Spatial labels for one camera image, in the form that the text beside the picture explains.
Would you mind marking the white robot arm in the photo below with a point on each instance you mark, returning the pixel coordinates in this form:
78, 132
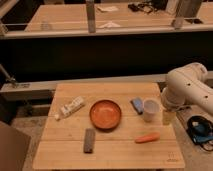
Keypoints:
186, 83

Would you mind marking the brown cardboard box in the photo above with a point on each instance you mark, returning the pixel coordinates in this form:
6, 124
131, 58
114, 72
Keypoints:
14, 145

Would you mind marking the white tube with label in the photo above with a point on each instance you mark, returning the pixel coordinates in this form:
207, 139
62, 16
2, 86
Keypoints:
70, 108

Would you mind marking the blue sponge block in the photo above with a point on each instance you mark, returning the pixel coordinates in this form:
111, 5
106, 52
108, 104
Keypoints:
137, 105

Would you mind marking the white plastic cup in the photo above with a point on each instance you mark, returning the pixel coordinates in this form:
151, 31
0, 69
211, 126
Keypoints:
151, 109

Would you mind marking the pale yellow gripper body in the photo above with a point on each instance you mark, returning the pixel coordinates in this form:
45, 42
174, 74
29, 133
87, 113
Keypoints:
168, 116

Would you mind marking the grey metal post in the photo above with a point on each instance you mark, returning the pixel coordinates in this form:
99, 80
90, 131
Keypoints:
90, 9

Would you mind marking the white sheet on far table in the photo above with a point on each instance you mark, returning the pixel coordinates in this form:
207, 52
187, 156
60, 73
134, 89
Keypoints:
108, 9

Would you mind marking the orange pepper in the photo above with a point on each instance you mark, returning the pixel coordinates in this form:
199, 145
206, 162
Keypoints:
148, 138

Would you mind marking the dark grey rectangular block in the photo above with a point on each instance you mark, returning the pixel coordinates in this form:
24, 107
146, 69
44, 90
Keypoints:
89, 140

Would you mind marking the orange ceramic bowl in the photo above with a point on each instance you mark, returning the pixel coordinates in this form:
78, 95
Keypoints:
105, 114

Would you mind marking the white paper on far table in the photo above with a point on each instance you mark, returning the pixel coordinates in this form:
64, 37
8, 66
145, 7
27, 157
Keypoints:
109, 24

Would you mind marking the metal clamp at left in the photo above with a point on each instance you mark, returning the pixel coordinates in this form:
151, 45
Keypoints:
9, 78

